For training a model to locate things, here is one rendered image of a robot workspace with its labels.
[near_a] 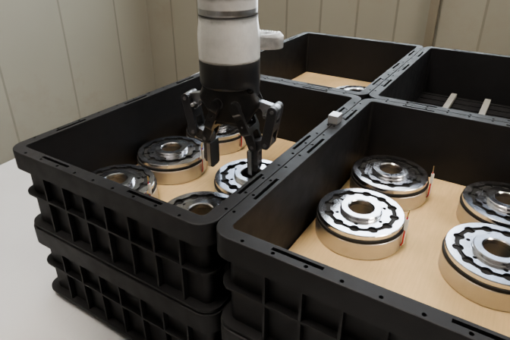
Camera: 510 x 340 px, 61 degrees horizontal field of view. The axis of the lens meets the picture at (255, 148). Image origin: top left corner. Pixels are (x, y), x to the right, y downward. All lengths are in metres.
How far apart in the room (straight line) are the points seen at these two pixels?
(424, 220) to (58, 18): 2.26
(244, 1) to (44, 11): 2.08
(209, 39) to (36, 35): 2.04
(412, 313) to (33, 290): 0.54
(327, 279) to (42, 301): 0.46
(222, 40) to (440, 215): 0.35
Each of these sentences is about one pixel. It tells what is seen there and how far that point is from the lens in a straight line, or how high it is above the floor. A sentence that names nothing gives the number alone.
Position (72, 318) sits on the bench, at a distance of 0.66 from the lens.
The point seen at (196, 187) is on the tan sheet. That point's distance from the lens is 0.63.
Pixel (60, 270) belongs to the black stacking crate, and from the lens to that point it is 0.65.
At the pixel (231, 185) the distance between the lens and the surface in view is 0.57.
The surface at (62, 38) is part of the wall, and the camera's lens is 2.61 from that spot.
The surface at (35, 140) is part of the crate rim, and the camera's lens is 0.59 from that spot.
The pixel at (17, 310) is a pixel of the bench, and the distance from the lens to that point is 0.70.
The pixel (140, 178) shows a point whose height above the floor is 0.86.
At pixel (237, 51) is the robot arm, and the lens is 0.50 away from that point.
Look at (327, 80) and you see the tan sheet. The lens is 1.11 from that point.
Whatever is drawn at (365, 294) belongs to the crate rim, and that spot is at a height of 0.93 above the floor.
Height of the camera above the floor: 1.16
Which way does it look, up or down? 26 degrees down
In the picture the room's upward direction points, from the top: straight up
